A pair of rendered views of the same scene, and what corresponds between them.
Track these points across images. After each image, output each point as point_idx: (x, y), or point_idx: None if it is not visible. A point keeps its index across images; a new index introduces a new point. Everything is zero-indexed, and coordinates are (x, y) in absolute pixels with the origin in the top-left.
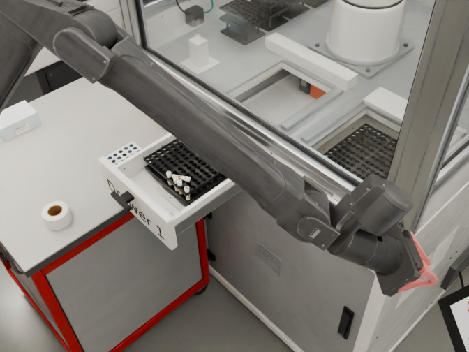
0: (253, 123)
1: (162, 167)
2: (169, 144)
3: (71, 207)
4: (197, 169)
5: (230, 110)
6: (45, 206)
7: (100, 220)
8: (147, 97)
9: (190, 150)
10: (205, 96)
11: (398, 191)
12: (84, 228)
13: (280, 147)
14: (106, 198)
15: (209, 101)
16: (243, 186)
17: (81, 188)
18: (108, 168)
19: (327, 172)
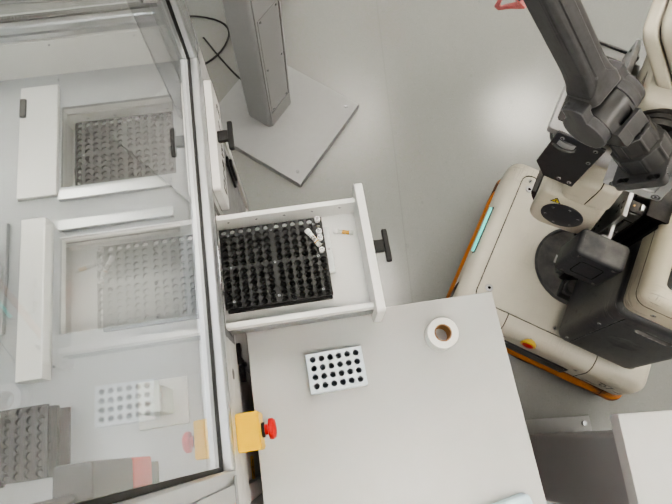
0: (208, 212)
1: (320, 267)
2: (292, 299)
3: (420, 347)
4: (289, 241)
5: (213, 250)
6: (451, 346)
7: (398, 307)
8: None
9: (278, 273)
10: (218, 298)
11: None
12: (418, 307)
13: (208, 171)
14: (379, 336)
15: (219, 293)
16: None
17: (399, 369)
18: (381, 285)
19: (199, 111)
